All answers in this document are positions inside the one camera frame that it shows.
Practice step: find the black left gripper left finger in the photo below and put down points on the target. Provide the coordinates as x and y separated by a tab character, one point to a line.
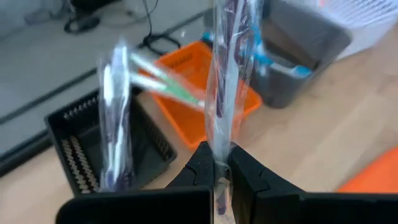
199	168

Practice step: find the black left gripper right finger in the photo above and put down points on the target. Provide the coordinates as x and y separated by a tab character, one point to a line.
248	177

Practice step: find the purple toothbrush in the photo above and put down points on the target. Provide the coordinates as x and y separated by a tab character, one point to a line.
230	93
122	93
109	109

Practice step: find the green toothbrush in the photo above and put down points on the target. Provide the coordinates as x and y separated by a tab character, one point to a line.
161	73
168	90

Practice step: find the blue toothbrush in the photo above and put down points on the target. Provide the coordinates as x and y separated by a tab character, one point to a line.
298	71
258	57

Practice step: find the orange plastic basket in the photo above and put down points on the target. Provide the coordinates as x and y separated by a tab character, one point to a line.
183	124

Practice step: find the black plastic basket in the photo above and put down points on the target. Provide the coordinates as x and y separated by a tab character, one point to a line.
149	146

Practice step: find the orange flat mat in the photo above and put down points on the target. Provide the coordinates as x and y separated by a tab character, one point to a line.
376	177

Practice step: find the grey plastic bin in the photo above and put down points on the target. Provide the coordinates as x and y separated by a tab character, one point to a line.
326	40

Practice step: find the white perforated basket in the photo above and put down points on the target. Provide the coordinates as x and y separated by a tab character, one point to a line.
367	18

